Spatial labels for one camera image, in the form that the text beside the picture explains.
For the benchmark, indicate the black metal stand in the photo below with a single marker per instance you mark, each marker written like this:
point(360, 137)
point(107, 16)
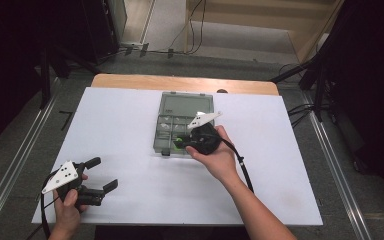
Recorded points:
point(318, 93)
point(45, 83)

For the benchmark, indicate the person's dark clothing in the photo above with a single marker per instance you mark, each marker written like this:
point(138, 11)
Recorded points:
point(166, 234)

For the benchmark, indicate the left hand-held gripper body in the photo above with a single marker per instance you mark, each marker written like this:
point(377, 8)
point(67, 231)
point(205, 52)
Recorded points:
point(63, 176)

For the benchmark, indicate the grey clear compartment box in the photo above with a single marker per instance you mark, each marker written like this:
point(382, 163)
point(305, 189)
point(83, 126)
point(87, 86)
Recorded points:
point(180, 105)

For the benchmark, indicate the person's left hand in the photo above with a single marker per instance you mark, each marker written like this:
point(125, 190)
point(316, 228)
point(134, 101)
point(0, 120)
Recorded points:
point(66, 216)

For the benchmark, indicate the person's right hand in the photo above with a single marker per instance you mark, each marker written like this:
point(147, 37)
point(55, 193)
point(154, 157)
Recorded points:
point(223, 163)

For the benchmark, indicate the black cabinet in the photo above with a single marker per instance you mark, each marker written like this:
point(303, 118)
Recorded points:
point(100, 26)

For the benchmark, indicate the white table cover board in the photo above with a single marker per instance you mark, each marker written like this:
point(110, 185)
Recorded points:
point(113, 133)

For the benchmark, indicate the small green plastic part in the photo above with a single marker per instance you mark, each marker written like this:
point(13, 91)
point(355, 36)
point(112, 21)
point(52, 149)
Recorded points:
point(179, 140)

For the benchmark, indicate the aluminium floor rail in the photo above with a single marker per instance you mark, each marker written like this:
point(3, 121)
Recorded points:
point(15, 166)
point(335, 166)

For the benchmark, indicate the dark curtain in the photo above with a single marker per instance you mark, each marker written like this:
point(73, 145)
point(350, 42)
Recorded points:
point(373, 83)
point(6, 66)

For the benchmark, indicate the wooden steps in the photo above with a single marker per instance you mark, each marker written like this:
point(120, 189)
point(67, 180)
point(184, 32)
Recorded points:
point(246, 33)

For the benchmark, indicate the white power strip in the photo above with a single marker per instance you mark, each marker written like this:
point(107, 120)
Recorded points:
point(131, 44)

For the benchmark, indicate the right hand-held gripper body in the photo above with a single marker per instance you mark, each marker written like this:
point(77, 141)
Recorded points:
point(205, 140)

